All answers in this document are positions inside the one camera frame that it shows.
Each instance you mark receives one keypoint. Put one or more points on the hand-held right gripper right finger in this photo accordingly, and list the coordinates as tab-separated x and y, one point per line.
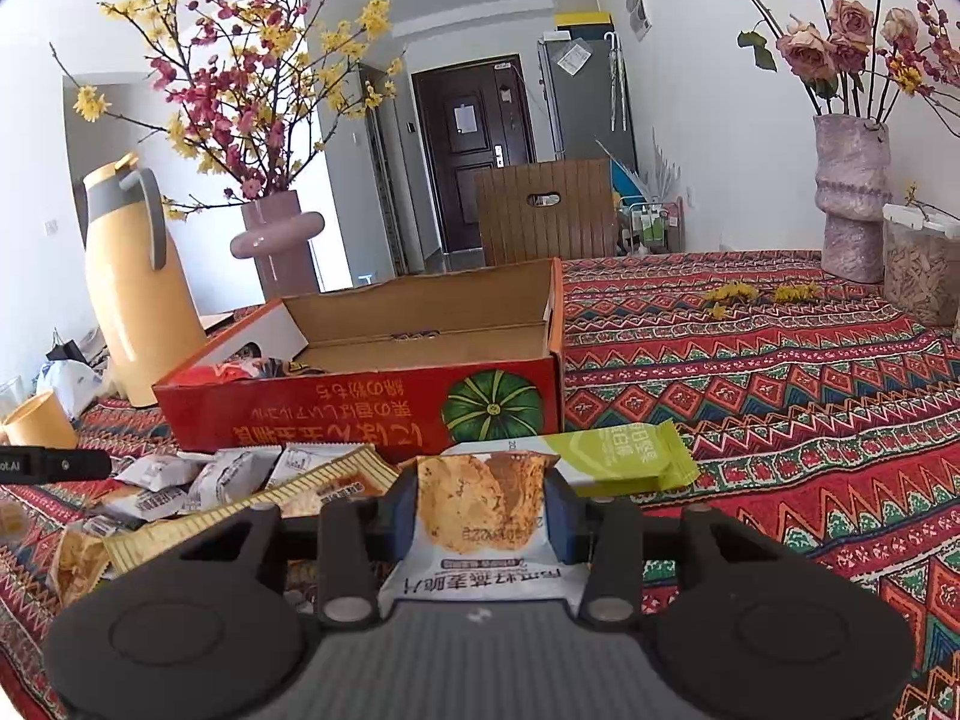
561	521

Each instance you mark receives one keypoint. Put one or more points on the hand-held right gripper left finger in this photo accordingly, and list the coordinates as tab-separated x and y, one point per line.
403	517

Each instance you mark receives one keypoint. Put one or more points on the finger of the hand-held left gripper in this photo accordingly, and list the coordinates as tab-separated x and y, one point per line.
52	463

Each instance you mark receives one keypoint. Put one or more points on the white cookie print snack packet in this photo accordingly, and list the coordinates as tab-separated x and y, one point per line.
480	525

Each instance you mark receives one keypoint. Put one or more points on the green snack packet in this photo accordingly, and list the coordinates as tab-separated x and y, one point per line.
637	457

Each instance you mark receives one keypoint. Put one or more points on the red cardboard box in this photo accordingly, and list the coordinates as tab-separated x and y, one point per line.
337	412

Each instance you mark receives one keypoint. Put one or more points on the pile of assorted snack packets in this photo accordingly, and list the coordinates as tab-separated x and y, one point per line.
225	480

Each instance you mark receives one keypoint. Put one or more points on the yellow mug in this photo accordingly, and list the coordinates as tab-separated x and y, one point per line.
41	424

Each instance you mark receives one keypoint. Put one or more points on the white plastic bag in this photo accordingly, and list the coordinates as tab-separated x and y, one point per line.
71	386

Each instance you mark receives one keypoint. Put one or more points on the yellow thermos jug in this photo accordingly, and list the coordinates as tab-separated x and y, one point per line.
142	300

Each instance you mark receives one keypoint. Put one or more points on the fallen yellow flowers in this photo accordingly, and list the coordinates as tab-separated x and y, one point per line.
739	292

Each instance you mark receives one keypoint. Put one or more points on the wooden chair back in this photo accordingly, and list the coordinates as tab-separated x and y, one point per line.
525	229

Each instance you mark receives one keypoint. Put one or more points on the storage trolley with bottles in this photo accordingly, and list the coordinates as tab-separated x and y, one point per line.
649	229

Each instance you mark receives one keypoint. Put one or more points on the smooth pink vase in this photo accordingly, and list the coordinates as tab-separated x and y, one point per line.
274	240

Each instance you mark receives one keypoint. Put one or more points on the white feather decoration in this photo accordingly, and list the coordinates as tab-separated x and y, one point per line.
652	169

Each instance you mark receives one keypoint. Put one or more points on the dark entrance door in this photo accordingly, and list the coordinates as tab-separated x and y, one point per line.
469	157

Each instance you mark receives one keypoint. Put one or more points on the grey refrigerator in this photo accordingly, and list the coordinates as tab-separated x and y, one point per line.
589	105

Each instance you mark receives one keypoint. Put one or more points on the clear lidded food container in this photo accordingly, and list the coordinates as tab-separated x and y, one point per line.
922	277

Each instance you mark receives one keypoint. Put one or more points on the textured pink vase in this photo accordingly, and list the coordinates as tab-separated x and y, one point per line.
851	195

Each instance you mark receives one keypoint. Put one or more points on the pink and yellow blossom branches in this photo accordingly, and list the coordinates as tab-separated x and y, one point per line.
255	75

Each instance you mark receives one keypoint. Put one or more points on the white umbrella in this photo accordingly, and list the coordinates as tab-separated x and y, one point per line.
616	82

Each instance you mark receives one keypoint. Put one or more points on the yellow and black box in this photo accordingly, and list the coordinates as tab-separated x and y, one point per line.
581	18

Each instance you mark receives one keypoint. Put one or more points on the dried rose bouquet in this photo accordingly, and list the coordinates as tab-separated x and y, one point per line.
832	22

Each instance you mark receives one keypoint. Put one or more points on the wall picture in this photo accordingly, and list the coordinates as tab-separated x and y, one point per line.
638	7

